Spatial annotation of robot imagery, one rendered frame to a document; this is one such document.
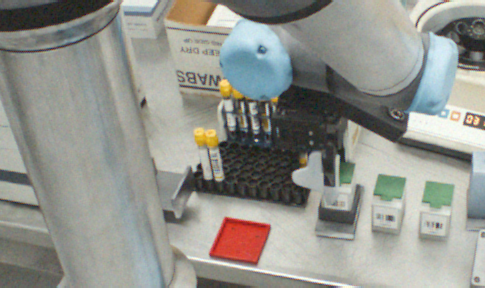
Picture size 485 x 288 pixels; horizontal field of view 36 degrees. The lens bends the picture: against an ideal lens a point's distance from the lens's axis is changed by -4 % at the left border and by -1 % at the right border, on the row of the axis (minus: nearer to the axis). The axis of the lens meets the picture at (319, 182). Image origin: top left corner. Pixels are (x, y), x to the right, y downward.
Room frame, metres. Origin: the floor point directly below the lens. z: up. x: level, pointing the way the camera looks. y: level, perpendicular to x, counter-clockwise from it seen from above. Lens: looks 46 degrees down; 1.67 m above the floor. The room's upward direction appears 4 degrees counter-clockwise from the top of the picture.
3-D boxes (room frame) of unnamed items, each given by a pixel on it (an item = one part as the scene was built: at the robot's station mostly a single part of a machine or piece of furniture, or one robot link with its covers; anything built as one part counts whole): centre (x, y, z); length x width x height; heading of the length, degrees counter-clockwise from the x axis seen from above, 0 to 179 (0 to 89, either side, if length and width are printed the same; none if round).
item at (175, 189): (0.76, 0.29, 0.92); 0.21 x 0.07 x 0.05; 73
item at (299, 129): (0.71, 0.00, 1.08); 0.09 x 0.08 x 0.12; 75
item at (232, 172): (0.79, 0.09, 0.93); 0.17 x 0.09 x 0.11; 73
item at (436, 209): (0.67, -0.15, 0.91); 0.05 x 0.04 x 0.07; 163
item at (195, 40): (1.10, 0.07, 0.95); 0.29 x 0.25 x 0.15; 163
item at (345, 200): (0.71, -0.03, 0.92); 0.05 x 0.04 x 0.06; 165
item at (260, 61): (0.61, 0.02, 1.23); 0.11 x 0.11 x 0.08; 64
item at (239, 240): (0.67, 0.11, 0.88); 0.07 x 0.07 x 0.01; 73
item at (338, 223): (0.71, -0.03, 0.89); 0.09 x 0.05 x 0.04; 165
